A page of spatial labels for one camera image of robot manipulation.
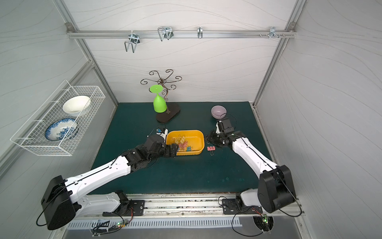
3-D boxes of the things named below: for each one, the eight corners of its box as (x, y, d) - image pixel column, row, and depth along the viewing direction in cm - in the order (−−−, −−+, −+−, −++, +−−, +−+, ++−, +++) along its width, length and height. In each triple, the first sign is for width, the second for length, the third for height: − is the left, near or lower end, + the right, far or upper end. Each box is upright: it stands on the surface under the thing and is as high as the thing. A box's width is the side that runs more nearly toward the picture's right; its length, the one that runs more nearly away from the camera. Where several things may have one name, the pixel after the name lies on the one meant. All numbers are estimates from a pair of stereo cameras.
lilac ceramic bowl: (211, 120, 113) (212, 115, 108) (210, 110, 119) (211, 105, 114) (226, 120, 113) (227, 115, 108) (224, 110, 119) (225, 105, 114)
